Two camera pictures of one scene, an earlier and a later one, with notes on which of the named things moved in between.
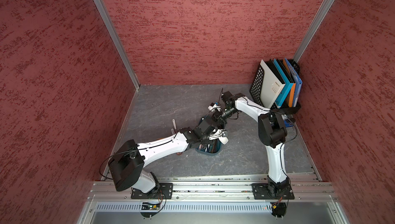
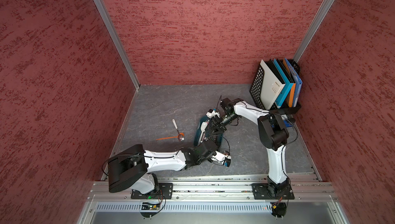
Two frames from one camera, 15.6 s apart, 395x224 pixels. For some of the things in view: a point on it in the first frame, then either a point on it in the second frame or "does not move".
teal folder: x=286 y=88 does not move
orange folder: x=293 y=86 does not move
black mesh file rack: x=255 y=88 does not move
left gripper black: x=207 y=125 to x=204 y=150
